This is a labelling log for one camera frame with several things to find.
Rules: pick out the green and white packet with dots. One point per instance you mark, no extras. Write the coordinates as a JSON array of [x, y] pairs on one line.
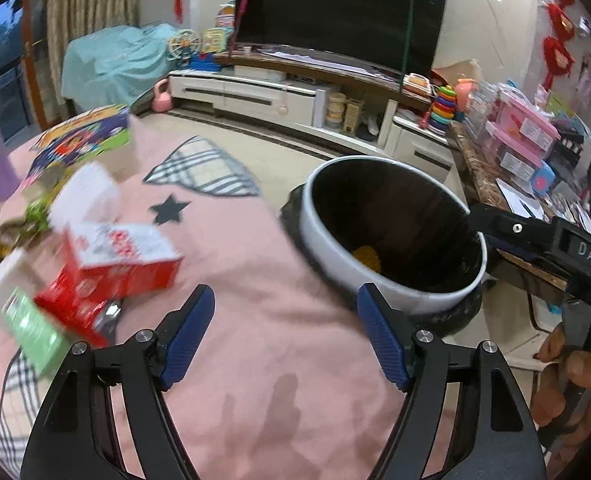
[[33, 332]]

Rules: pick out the white papers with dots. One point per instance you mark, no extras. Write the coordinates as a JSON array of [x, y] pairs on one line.
[[518, 197]]

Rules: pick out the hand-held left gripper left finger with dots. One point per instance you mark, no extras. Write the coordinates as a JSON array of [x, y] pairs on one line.
[[190, 331]]

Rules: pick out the pink tablecloth with plaid patches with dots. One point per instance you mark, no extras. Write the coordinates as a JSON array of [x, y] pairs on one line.
[[255, 350]]

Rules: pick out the pink rod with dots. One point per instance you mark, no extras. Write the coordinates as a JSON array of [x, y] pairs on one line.
[[243, 2]]

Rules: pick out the white tv cabinet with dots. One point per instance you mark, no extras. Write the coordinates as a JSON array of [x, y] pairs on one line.
[[255, 95]]

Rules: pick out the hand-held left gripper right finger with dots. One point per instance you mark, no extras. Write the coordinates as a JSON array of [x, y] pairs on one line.
[[380, 336]]

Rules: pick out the pink toy cup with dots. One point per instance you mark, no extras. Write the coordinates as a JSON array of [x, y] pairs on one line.
[[465, 95]]

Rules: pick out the olive gold snack wrapper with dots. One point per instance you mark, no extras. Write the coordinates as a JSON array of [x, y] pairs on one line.
[[5, 242]]

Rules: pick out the colourful toy house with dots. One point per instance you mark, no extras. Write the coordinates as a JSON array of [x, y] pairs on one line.
[[220, 30]]

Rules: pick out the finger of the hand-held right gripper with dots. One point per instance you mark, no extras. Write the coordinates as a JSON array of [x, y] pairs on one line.
[[515, 229], [523, 265]]

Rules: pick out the yellow scrap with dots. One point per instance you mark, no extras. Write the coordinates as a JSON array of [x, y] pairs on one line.
[[366, 256]]

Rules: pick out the white paper box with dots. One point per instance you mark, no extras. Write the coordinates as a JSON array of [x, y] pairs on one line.
[[83, 195]]

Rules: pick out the colourful picture book box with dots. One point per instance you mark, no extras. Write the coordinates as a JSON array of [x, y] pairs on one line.
[[83, 132]]

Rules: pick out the ferris wheel toy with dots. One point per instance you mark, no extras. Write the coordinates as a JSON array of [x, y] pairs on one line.
[[185, 47]]

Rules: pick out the black television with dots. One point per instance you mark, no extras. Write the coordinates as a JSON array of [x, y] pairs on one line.
[[340, 7]]

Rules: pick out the green snack wrapper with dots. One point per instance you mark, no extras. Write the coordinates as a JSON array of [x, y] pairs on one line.
[[39, 212]]

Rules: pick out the red and white carton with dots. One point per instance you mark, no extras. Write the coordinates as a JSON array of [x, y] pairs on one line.
[[120, 272]]

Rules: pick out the person's right hand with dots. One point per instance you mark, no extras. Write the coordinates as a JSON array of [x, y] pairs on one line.
[[583, 367]]

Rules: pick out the window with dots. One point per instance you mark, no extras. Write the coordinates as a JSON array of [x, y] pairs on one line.
[[0, 55]]

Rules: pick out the pink kettlebell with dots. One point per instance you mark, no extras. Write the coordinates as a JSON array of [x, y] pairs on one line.
[[161, 100]]

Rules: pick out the wooden stacked toy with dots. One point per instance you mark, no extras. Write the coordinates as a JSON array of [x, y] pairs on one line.
[[344, 112]]

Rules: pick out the teal cloth cover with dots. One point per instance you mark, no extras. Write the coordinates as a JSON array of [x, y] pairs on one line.
[[115, 65]]

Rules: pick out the white round bin black liner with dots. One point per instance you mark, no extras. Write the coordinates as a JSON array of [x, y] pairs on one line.
[[320, 230]]

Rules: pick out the pink toy boxes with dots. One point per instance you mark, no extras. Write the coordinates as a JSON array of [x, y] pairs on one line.
[[520, 132]]

